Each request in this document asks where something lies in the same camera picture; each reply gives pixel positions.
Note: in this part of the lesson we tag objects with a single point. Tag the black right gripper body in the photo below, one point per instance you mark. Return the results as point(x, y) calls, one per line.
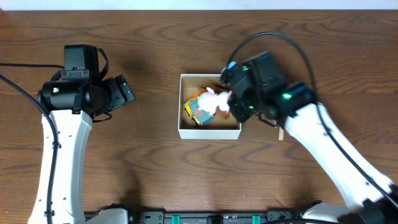
point(247, 106)

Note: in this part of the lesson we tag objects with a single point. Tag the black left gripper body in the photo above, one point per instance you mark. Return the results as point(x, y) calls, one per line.
point(123, 91)

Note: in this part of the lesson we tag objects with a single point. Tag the brown plush capybara toy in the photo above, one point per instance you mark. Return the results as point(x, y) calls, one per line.
point(225, 115)

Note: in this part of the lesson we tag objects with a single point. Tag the pink white duck toy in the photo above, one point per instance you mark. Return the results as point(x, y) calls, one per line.
point(213, 101)

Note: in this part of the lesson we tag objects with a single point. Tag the yellow grey toy truck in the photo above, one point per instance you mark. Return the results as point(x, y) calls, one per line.
point(198, 116)

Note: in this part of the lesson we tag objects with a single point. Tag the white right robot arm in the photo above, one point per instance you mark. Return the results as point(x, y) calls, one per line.
point(369, 195)

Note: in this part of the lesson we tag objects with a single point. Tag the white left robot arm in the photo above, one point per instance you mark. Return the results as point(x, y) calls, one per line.
point(72, 106)

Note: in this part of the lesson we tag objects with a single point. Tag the white cardboard box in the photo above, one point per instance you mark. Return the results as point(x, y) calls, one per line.
point(218, 128)

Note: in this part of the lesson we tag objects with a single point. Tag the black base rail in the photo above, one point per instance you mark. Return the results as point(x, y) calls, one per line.
point(280, 215)

